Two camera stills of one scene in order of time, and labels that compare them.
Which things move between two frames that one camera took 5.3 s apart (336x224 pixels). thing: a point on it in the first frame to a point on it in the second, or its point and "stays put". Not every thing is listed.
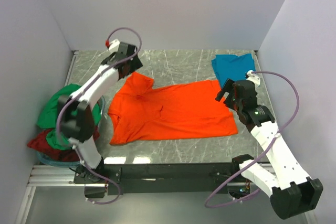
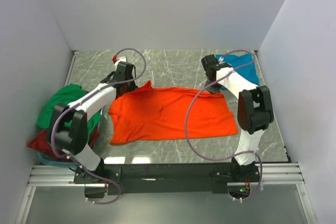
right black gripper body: (233, 104) to (214, 88)
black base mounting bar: (163, 179) stays put
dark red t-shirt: (40, 143) stays put
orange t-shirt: (139, 115) stays put
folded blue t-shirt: (232, 67) stays put
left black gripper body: (135, 64) to (131, 85)
